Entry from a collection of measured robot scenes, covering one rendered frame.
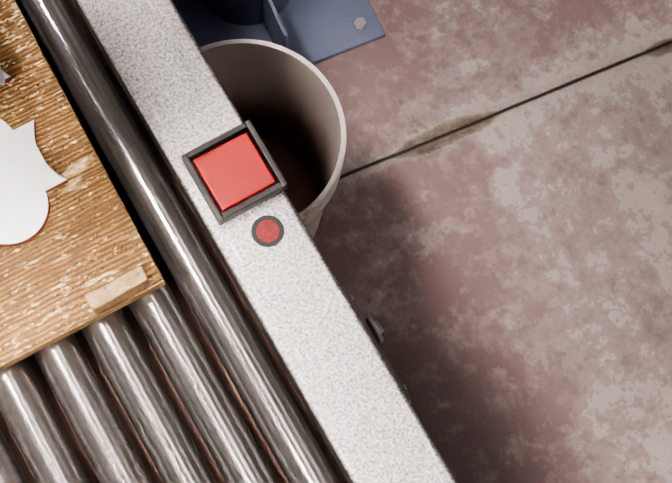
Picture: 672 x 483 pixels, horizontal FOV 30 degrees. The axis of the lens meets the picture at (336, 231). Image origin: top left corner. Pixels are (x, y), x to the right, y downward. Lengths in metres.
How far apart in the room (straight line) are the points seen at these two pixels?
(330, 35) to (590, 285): 0.63
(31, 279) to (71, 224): 0.06
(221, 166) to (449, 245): 1.00
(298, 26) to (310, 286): 1.13
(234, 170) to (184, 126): 0.07
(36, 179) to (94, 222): 0.07
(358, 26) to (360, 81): 0.10
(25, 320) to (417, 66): 1.23
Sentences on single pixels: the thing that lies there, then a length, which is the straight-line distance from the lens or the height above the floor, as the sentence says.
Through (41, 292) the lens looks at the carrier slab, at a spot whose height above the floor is 0.94.
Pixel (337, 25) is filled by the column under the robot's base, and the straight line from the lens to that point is 2.27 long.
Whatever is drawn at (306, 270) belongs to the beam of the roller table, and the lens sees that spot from 1.20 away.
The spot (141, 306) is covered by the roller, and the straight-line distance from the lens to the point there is 1.20.
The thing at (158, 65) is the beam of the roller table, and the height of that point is 0.91.
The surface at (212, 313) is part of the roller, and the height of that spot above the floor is 0.92.
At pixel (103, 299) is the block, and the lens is 1.16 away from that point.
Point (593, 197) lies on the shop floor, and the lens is 2.24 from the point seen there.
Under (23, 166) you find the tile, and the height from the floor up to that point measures 0.95.
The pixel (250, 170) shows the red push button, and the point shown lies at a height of 0.93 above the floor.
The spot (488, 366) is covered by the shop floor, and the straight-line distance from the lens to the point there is 2.14.
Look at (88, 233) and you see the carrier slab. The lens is 1.20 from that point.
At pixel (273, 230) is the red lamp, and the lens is 1.21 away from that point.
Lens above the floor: 2.09
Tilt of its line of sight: 75 degrees down
